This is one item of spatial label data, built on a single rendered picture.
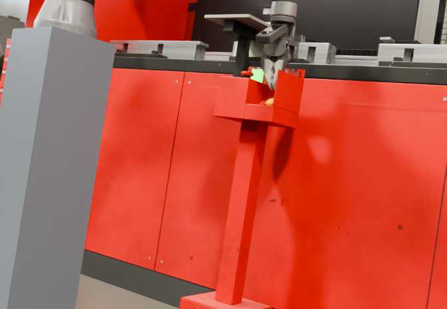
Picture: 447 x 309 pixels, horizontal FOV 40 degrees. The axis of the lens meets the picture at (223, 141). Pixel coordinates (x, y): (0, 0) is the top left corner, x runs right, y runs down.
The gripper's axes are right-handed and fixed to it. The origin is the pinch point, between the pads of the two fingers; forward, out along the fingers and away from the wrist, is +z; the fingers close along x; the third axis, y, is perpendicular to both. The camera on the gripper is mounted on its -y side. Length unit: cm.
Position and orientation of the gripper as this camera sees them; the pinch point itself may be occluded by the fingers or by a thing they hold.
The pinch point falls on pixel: (271, 85)
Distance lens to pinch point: 181.9
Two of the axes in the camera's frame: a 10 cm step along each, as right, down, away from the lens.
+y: 5.6, 0.2, 8.3
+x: -8.2, -1.1, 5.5
